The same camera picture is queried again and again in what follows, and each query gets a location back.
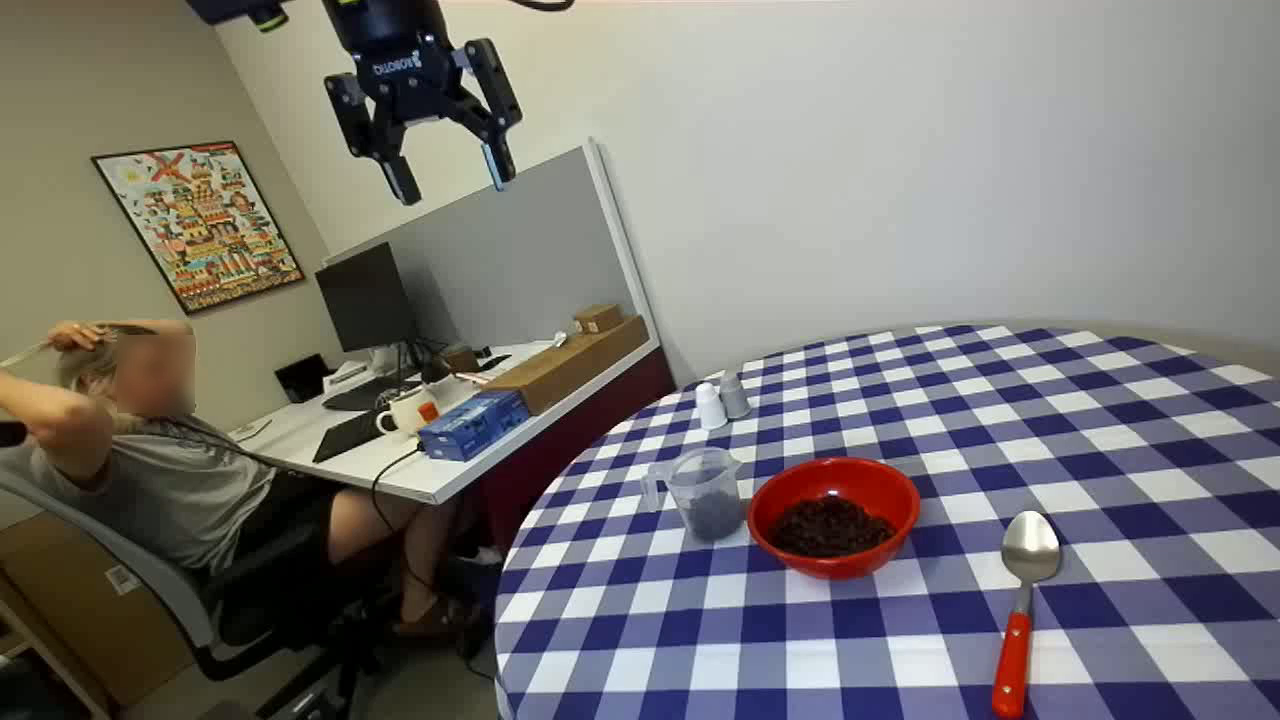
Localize blue box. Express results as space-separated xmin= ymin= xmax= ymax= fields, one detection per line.
xmin=416 ymin=388 xmax=531 ymax=465

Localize red plastic bowl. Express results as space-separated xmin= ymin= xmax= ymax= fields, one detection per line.
xmin=743 ymin=456 xmax=926 ymax=585

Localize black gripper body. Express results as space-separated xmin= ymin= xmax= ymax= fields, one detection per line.
xmin=321 ymin=0 xmax=472 ymax=136

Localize clear plastic measuring cup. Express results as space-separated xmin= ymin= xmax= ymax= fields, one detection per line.
xmin=648 ymin=442 xmax=749 ymax=544

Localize framed colourful poster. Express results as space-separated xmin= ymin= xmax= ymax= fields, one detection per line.
xmin=88 ymin=136 xmax=310 ymax=319

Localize white office desk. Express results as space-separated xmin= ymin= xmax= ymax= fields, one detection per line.
xmin=231 ymin=331 xmax=682 ymax=550

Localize seated person in grey shirt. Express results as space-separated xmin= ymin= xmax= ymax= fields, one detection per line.
xmin=0 ymin=315 xmax=472 ymax=637

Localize large brown cardboard box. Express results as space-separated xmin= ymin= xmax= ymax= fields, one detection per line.
xmin=0 ymin=510 xmax=206 ymax=713

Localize grey black office chair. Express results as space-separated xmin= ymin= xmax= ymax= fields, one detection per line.
xmin=0 ymin=452 xmax=366 ymax=720

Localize metal spoon with red handle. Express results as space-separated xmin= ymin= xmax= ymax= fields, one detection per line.
xmin=990 ymin=507 xmax=1069 ymax=720

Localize black keyboard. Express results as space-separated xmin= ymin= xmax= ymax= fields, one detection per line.
xmin=321 ymin=376 xmax=404 ymax=415

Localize white salt shaker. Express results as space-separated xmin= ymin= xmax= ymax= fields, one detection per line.
xmin=691 ymin=378 xmax=734 ymax=432

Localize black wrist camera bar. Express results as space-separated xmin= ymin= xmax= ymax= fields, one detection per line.
xmin=186 ymin=0 xmax=294 ymax=34

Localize black tablet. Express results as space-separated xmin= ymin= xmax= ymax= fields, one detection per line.
xmin=310 ymin=402 xmax=391 ymax=467

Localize dark coffee beans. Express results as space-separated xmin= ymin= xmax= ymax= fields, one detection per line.
xmin=774 ymin=495 xmax=897 ymax=558

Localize white mug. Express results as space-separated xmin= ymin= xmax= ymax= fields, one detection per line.
xmin=372 ymin=393 xmax=446 ymax=438

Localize long cardboard box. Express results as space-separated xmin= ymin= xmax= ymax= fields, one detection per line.
xmin=484 ymin=313 xmax=652 ymax=415

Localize blue white checkered tablecloth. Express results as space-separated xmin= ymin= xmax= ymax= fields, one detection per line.
xmin=494 ymin=319 xmax=1280 ymax=720

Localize black hanging desk cable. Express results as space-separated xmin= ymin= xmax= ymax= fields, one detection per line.
xmin=366 ymin=442 xmax=446 ymax=590

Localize black desk bag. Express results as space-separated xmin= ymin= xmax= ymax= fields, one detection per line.
xmin=273 ymin=352 xmax=336 ymax=402

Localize black computer monitor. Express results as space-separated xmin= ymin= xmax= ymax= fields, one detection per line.
xmin=312 ymin=239 xmax=428 ymax=354

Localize grey desk partition panel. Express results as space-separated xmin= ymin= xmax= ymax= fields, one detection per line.
xmin=326 ymin=136 xmax=657 ymax=352

